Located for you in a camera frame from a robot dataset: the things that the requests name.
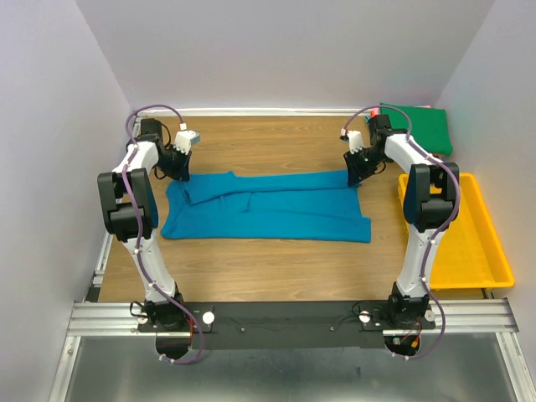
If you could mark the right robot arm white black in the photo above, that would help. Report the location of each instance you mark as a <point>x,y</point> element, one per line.
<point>432,200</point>

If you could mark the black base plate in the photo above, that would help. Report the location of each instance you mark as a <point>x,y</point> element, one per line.
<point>212,326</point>

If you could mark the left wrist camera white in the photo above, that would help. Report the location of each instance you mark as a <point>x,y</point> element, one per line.
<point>184,140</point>

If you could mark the yellow plastic tray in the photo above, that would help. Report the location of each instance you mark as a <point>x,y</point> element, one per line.
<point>471,255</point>

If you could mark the blue t shirt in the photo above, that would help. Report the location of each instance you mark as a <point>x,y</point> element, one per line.
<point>306,206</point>

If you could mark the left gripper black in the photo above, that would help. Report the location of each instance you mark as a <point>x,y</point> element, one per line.
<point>181,172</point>

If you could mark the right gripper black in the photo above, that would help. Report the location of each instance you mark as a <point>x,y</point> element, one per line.
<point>355,173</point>

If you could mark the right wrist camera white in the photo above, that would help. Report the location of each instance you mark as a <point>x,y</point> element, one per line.
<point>355,141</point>

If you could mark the aluminium frame rail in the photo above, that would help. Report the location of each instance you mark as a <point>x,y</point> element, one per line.
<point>105,358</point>

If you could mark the green folded t shirt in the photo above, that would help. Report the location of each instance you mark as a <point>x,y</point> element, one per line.
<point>429,126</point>

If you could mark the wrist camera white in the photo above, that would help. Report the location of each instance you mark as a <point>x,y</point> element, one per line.
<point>184,140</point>
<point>355,141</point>

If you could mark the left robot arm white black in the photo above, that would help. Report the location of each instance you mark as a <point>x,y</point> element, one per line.
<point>130,213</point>

